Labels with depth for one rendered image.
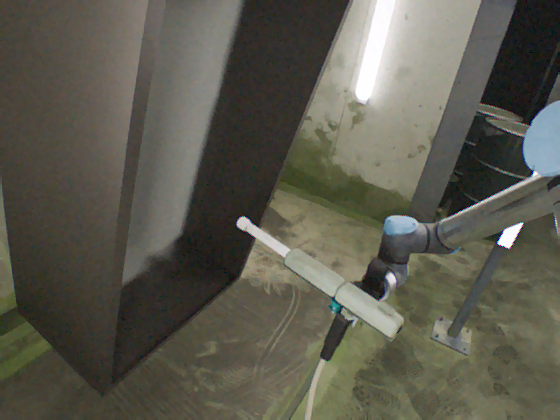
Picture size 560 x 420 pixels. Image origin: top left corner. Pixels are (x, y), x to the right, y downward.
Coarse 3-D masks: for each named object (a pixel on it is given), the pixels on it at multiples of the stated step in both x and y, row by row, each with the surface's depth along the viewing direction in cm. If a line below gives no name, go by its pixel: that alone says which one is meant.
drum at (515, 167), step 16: (496, 128) 258; (480, 144) 274; (496, 144) 259; (512, 144) 250; (480, 160) 273; (496, 160) 261; (512, 160) 253; (464, 176) 293; (480, 176) 273; (496, 176) 263; (512, 176) 256; (528, 176) 255; (464, 192) 288; (480, 192) 275; (496, 192) 266; (464, 208) 289; (480, 240) 284; (496, 240) 282
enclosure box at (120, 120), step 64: (0, 0) 50; (64, 0) 44; (128, 0) 39; (192, 0) 88; (256, 0) 93; (320, 0) 85; (0, 64) 56; (64, 64) 48; (128, 64) 42; (192, 64) 101; (256, 64) 100; (320, 64) 91; (0, 128) 63; (64, 128) 53; (128, 128) 46; (192, 128) 118; (256, 128) 107; (64, 192) 59; (128, 192) 53; (192, 192) 129; (256, 192) 115; (64, 256) 67; (128, 256) 123; (192, 256) 133; (64, 320) 79; (128, 320) 104
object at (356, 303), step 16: (240, 224) 98; (272, 240) 93; (288, 256) 88; (304, 256) 88; (304, 272) 86; (320, 272) 84; (320, 288) 84; (336, 288) 82; (352, 288) 82; (352, 304) 79; (368, 304) 78; (384, 304) 77; (336, 320) 84; (352, 320) 81; (368, 320) 77; (384, 320) 75; (400, 320) 76; (336, 336) 85; (384, 336) 76
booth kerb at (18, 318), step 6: (12, 306) 138; (6, 312) 135; (12, 312) 138; (18, 312) 140; (0, 318) 134; (6, 318) 136; (12, 318) 139; (18, 318) 141; (24, 318) 144; (0, 324) 135; (6, 324) 137; (12, 324) 140; (18, 324) 142; (0, 330) 136; (6, 330) 138; (12, 330) 140; (0, 336) 136
